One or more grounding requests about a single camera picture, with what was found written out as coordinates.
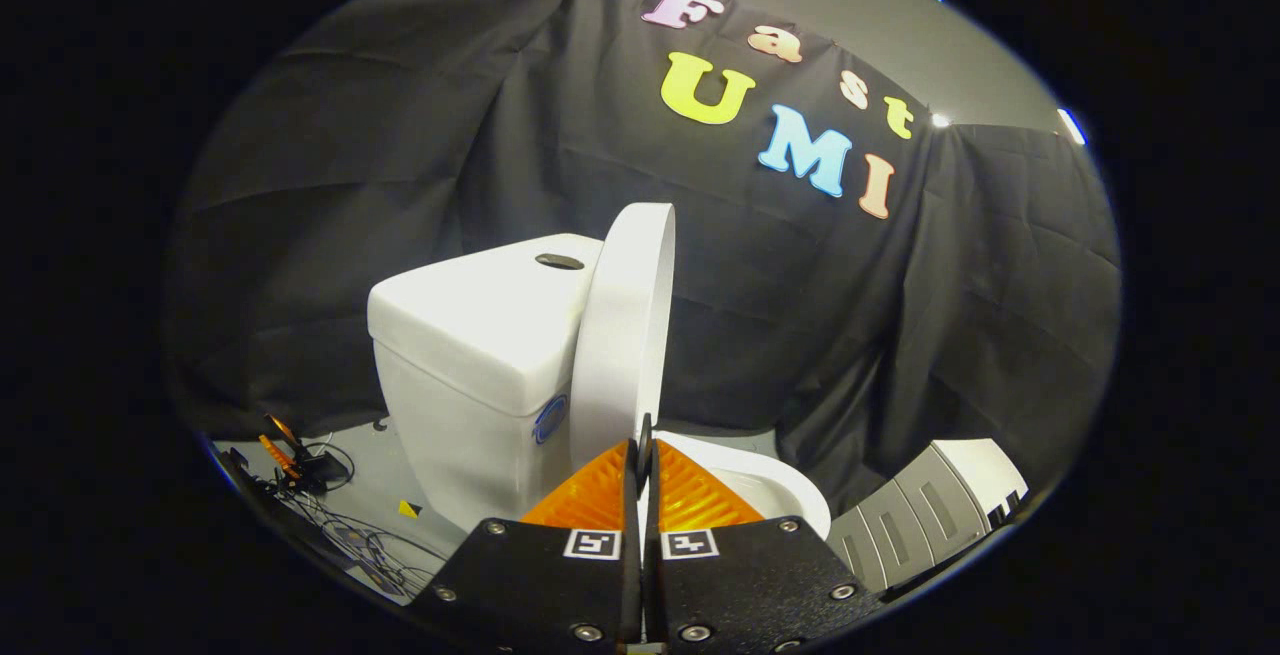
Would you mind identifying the small black box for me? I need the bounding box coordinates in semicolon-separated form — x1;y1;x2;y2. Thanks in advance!
298;449;353;492

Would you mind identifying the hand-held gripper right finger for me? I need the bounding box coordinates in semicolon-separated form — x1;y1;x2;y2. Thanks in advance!
645;420;889;650

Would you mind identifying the white toilet lid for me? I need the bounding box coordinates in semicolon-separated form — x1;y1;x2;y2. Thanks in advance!
569;202;677;473

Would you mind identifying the black cable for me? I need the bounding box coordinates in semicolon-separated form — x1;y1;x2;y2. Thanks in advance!
275;435;453;602

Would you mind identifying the grey ribbed cabinet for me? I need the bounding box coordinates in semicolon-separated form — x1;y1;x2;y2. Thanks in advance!
826;438;1031;596

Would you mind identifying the black backdrop cloth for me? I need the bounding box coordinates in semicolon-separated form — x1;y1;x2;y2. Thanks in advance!
165;0;1123;518

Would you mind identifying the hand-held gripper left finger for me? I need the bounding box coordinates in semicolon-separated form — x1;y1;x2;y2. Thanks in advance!
405;413;648;648

